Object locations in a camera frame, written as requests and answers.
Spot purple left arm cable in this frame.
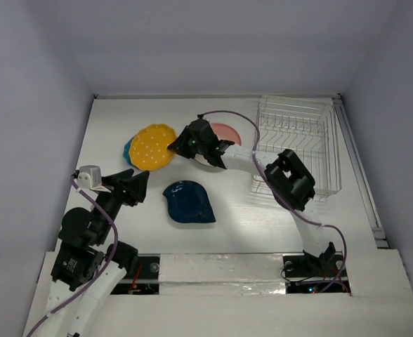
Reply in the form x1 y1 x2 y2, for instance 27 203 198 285
27 171 119 337

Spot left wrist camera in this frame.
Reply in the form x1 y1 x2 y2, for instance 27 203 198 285
75 165 102 190

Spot wire dish rack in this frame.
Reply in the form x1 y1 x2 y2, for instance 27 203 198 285
256 95 341 200

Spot aluminium edge rail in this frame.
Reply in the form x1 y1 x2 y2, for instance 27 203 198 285
332 96 390 249

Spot blue polka dot plate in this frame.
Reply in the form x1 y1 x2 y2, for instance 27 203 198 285
122 137 137 169

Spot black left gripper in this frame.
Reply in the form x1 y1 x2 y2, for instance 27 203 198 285
94 166 150 242

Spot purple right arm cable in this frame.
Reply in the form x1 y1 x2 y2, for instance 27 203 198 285
196 110 348 293

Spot pink and cream plate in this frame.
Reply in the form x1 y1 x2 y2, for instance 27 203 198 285
194 123 242 167

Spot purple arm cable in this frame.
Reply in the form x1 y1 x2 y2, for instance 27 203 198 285
196 110 348 293
27 171 119 337

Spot silver foil strip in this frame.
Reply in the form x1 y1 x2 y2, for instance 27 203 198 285
158 253 286 296

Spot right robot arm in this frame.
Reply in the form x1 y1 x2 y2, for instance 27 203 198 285
168 118 336 276

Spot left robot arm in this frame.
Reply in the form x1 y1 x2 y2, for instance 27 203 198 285
38 165 150 336

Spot yellow polka dot plate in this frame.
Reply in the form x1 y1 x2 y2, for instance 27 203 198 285
129 124 177 171

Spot dark blue leaf plate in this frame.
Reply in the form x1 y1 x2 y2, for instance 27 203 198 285
162 180 216 224

